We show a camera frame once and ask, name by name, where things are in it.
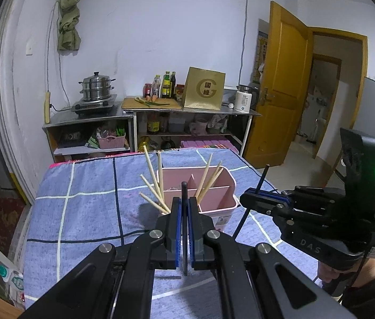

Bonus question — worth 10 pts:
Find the red lidded jar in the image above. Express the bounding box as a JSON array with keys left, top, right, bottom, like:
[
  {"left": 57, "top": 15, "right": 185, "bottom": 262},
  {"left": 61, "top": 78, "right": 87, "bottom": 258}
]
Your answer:
[{"left": 143, "top": 83, "right": 151, "bottom": 98}]

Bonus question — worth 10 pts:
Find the small pink basket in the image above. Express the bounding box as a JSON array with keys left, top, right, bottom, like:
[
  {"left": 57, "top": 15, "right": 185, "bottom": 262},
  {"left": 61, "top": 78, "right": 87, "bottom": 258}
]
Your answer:
[{"left": 97, "top": 135, "right": 126, "bottom": 149}]

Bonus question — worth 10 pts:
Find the black chopstick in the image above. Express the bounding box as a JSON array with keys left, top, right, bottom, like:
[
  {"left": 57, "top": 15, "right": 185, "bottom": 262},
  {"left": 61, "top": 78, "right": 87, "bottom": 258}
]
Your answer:
[
  {"left": 182, "top": 182, "right": 189, "bottom": 276},
  {"left": 233, "top": 164, "right": 270, "bottom": 240}
]

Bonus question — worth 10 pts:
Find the dark sauce bottle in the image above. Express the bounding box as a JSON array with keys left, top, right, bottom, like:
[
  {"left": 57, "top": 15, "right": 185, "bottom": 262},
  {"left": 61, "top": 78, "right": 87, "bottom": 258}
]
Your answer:
[{"left": 169, "top": 71, "right": 176, "bottom": 99}]

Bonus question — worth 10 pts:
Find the green oil bottle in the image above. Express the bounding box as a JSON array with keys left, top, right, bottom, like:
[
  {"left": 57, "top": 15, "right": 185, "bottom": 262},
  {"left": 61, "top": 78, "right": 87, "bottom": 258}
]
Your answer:
[{"left": 161, "top": 71, "right": 171, "bottom": 98}]

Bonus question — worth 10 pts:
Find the metal kitchen shelf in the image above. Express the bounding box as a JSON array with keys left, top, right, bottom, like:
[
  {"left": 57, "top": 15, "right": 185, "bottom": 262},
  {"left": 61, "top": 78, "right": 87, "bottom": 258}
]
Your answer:
[{"left": 122, "top": 102, "right": 259, "bottom": 156}]

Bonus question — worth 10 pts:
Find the wooden cutting board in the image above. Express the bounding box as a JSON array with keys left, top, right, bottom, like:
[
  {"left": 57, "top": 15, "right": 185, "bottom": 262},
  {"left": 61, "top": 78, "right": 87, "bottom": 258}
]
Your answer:
[{"left": 122, "top": 97, "right": 182, "bottom": 110}]

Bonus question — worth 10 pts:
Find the metal stove cabinet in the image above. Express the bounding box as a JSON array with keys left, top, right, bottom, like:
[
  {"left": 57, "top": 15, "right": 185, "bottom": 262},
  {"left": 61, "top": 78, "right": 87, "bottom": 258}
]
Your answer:
[{"left": 43, "top": 103, "right": 137, "bottom": 163}]

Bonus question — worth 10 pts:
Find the stainless steel steamer pot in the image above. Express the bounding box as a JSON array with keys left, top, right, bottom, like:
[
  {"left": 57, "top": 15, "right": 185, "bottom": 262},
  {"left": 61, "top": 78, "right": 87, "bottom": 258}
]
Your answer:
[{"left": 79, "top": 71, "right": 115, "bottom": 102}]

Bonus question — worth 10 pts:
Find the pink plastic utensil basket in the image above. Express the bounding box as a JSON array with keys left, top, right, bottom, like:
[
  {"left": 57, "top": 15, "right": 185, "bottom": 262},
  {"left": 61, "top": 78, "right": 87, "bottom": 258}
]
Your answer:
[{"left": 161, "top": 166, "right": 239, "bottom": 231}]

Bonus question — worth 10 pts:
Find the wooden chopstick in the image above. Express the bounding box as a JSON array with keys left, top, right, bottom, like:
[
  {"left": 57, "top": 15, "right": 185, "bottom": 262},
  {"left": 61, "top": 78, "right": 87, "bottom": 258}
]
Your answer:
[
  {"left": 197, "top": 161, "right": 223, "bottom": 204},
  {"left": 195, "top": 153, "right": 213, "bottom": 202},
  {"left": 143, "top": 145, "right": 164, "bottom": 204},
  {"left": 140, "top": 174, "right": 170, "bottom": 213},
  {"left": 157, "top": 151, "right": 165, "bottom": 204}
]

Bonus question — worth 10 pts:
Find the person right hand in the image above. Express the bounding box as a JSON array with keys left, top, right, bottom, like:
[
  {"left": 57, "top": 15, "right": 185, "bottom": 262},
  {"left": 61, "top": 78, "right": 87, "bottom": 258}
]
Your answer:
[{"left": 317, "top": 258, "right": 375, "bottom": 296}]

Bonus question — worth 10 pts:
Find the blue checked tablecloth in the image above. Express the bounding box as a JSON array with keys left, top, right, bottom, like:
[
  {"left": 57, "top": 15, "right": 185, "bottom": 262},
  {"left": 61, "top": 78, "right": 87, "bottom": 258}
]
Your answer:
[{"left": 23, "top": 148, "right": 317, "bottom": 318}]

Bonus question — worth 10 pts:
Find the green hanging cloth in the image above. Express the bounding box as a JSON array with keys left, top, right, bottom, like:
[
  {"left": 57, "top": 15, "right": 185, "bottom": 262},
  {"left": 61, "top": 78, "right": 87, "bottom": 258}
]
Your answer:
[{"left": 57, "top": 0, "right": 81, "bottom": 51}]

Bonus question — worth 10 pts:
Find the pink storage box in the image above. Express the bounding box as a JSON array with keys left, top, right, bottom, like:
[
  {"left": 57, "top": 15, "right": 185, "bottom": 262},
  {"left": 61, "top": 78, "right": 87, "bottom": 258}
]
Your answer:
[{"left": 180, "top": 137, "right": 239, "bottom": 153}]

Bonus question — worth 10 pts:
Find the white electric kettle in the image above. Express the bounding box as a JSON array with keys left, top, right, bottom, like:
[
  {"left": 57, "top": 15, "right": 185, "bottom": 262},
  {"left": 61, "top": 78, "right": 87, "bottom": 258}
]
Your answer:
[{"left": 234, "top": 84, "right": 259, "bottom": 112}]

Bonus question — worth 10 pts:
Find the black gas stove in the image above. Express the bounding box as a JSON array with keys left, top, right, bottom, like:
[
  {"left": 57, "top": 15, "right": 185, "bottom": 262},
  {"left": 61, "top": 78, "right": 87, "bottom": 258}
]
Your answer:
[{"left": 71, "top": 94, "right": 117, "bottom": 115}]

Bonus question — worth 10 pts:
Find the yellow wooden door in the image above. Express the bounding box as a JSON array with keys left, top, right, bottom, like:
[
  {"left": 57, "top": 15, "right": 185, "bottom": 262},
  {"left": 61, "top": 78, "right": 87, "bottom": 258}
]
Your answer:
[{"left": 244, "top": 2, "right": 314, "bottom": 169}]

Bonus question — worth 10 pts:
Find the clear vinegar bottle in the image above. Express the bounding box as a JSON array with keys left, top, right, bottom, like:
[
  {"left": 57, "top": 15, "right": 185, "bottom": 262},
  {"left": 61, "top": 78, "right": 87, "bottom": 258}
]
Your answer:
[{"left": 151, "top": 74, "right": 161, "bottom": 98}]

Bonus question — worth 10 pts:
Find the gold paper bag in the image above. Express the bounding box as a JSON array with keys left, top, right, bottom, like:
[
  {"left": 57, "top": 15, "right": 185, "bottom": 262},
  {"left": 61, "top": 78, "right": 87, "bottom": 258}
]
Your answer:
[{"left": 182, "top": 67, "right": 226, "bottom": 110}]

